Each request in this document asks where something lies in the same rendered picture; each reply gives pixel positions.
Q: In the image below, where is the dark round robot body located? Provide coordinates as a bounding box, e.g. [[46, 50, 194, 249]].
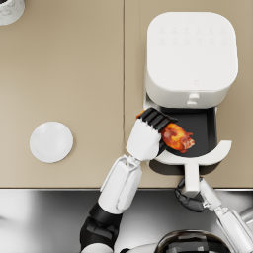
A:
[[153, 229, 232, 253]]

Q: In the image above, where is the air fryer drawer with handle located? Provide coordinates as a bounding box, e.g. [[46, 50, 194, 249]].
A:
[[143, 92, 233, 199]]

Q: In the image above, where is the round white plate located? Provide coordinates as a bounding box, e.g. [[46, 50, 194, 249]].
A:
[[29, 121, 74, 164]]

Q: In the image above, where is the white marbled round pot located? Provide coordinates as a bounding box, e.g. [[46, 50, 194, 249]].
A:
[[0, 0, 26, 27]]

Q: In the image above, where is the roasted brown drumstick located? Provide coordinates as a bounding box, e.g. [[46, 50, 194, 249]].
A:
[[135, 110, 196, 154]]

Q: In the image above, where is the white air fryer body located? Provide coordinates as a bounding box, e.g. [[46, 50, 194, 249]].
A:
[[143, 11, 239, 110]]

